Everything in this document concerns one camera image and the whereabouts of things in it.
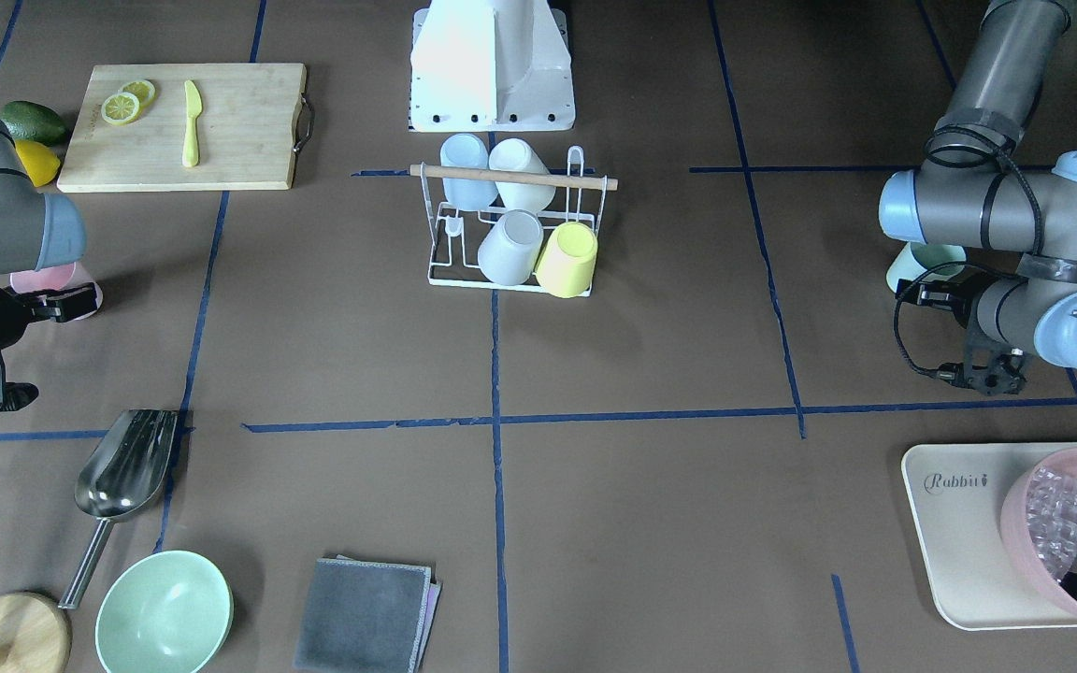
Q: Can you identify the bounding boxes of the wooden cutting board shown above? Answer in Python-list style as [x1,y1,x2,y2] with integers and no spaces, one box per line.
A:
[57,64,312,194]

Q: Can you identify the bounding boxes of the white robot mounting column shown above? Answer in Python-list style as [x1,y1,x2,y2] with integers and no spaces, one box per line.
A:
[408,1,577,134]

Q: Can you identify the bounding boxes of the wooden mug tree stand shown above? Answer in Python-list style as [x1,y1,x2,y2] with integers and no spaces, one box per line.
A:
[0,592,71,672]

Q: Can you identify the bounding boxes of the metal scoop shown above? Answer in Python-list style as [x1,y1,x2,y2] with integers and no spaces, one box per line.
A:
[57,409,180,609]

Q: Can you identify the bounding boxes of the yellow plastic knife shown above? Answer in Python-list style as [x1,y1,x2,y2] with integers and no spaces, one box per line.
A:
[182,79,204,169]

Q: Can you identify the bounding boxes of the lemon slices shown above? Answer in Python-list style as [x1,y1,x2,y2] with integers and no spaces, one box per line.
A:
[99,79,158,126]

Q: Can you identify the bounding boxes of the grey folded cloth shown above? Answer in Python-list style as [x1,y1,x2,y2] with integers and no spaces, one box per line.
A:
[294,557,440,672]

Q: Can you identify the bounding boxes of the light blue plastic cup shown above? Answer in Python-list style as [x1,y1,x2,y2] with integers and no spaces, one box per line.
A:
[440,134,499,213]

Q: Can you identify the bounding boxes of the white plastic cup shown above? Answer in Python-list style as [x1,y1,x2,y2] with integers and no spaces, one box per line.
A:
[478,210,543,286]

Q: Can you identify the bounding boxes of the white wire cup rack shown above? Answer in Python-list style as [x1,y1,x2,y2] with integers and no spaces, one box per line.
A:
[408,134,619,298]

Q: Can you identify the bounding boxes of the beige plastic tray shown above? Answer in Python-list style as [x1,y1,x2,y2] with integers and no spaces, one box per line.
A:
[900,441,1077,631]

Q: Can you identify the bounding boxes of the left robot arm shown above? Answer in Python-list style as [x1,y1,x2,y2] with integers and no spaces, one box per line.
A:
[879,1,1077,369]

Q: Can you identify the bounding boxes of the yellow lemon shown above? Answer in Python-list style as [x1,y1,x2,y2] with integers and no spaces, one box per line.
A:
[14,139,62,188]

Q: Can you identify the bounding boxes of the pink bowl with ice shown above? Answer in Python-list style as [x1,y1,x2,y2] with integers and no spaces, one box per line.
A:
[999,447,1077,618]

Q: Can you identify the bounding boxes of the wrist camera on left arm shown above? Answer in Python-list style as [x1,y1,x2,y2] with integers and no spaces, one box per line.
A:
[892,263,1034,396]

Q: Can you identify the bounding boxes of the pink plastic cup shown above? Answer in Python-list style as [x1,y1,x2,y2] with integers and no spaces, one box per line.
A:
[9,263,103,307]

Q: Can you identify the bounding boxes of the mint green plastic cup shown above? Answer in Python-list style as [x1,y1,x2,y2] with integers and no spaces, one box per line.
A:
[884,242,969,294]

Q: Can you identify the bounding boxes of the yellow plastic cup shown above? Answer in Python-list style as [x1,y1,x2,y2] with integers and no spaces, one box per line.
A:
[535,222,598,298]

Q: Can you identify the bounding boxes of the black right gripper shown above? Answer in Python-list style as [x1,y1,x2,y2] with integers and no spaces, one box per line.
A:
[11,284,101,323]

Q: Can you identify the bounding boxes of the mint green bowl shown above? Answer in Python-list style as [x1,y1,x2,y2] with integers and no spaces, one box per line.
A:
[94,551,234,672]

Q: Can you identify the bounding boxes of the green avocado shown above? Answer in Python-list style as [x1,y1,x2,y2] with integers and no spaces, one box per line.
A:
[0,101,69,148]

